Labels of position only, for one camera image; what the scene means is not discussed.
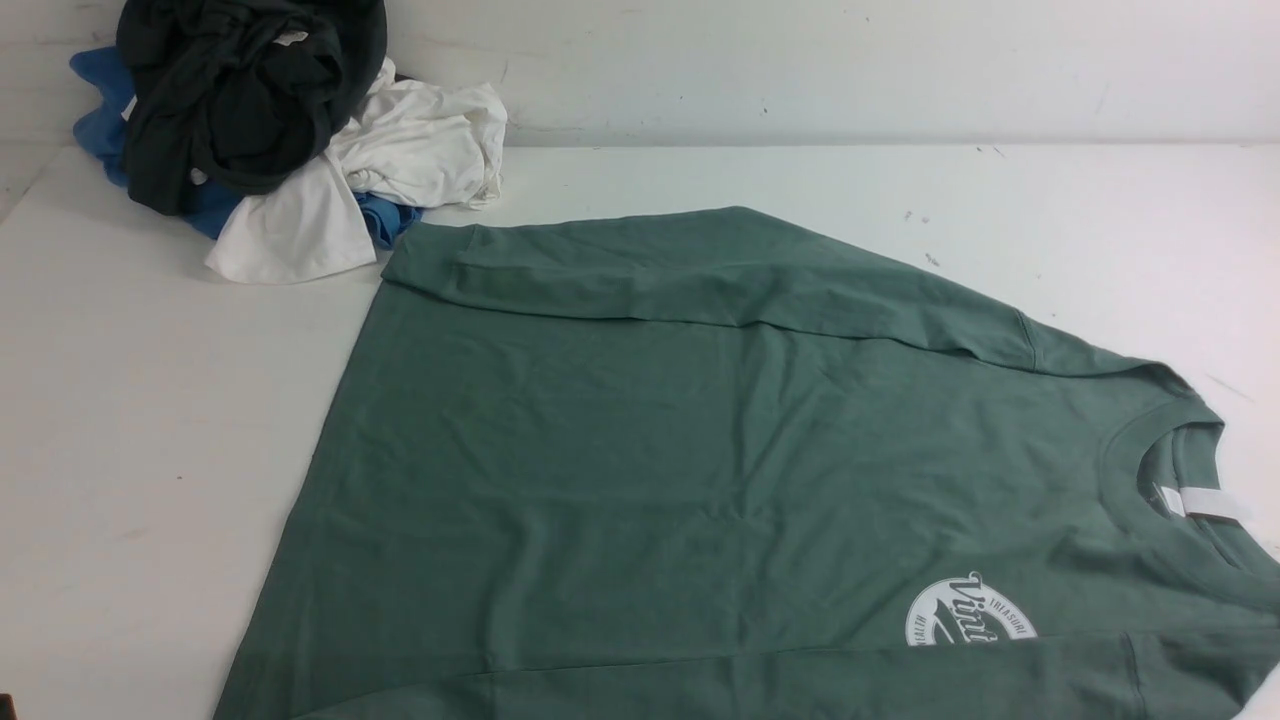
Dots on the green long sleeve shirt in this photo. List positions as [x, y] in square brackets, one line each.
[713, 465]

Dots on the black crumpled garment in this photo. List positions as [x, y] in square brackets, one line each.
[246, 92]

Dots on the white crumpled shirt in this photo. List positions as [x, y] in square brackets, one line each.
[409, 147]

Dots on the blue crumpled garment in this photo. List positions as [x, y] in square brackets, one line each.
[101, 133]

